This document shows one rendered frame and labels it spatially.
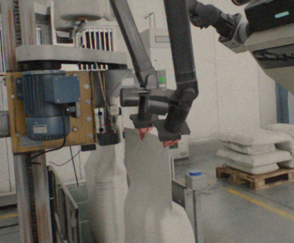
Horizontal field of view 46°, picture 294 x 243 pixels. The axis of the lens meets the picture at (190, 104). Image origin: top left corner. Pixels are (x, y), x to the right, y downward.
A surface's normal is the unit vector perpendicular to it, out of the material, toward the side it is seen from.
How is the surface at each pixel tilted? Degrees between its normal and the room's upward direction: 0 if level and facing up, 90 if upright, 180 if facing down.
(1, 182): 90
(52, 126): 91
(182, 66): 111
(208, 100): 90
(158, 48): 90
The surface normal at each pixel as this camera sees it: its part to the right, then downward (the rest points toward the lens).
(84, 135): 0.46, 0.02
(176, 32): 0.08, 0.56
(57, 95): 0.79, -0.01
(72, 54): 0.91, -0.03
